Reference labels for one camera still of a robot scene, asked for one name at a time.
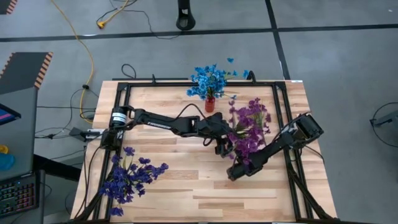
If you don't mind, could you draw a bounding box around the black stand base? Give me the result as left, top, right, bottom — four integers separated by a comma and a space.
175, 0, 197, 31

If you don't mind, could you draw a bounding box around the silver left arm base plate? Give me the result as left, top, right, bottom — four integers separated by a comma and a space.
86, 128, 106, 141

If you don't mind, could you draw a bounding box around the black desk foot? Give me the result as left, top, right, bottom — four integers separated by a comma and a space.
32, 154, 81, 183

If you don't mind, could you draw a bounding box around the black flat bar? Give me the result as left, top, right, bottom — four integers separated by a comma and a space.
111, 77, 189, 82

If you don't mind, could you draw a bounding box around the dark tablet screen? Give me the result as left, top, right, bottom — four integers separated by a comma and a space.
0, 103, 22, 126

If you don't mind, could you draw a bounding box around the grey power adapter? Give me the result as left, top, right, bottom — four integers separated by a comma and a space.
68, 126, 91, 138

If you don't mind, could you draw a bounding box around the blue plastic object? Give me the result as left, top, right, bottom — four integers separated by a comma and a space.
0, 152, 16, 172

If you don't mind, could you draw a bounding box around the blue artificial flower stem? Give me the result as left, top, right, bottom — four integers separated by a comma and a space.
192, 63, 228, 100
214, 57, 250, 100
185, 67, 215, 101

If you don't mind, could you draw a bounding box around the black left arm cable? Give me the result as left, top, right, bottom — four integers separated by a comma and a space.
175, 103, 208, 121

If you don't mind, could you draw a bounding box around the yellow extension cord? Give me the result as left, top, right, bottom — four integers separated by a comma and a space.
96, 0, 130, 30

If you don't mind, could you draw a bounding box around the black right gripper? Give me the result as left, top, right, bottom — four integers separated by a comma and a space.
226, 155, 265, 182

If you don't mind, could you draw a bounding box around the purple artificial flower stem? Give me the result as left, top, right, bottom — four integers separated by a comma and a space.
228, 105, 265, 142

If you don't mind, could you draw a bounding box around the black orange-striped floor mat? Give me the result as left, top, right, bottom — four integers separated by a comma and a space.
0, 0, 19, 16
0, 52, 54, 96

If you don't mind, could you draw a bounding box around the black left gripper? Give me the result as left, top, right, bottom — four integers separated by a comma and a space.
208, 112, 235, 158

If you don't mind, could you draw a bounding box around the magenta artificial flower stem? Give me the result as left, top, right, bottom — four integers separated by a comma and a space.
228, 98, 272, 138
226, 130, 268, 166

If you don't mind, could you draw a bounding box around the pile of loose flowers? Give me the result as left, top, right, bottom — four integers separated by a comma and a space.
67, 81, 343, 224

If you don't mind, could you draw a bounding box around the yellow hanging cable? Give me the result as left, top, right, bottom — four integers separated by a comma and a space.
50, 0, 95, 125

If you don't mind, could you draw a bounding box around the grey desk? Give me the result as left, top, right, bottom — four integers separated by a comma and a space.
0, 86, 40, 183

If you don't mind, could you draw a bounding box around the red ribbed glass vase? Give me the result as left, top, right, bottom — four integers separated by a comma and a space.
204, 96, 216, 113

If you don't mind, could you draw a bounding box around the violet artificial flower stem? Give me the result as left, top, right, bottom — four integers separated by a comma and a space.
124, 157, 170, 198
98, 174, 137, 217
110, 146, 137, 187

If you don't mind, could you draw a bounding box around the keyboard with lit keys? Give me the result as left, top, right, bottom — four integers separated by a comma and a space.
0, 172, 40, 219

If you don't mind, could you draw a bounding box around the black floor cable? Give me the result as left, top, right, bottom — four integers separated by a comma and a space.
96, 0, 181, 40

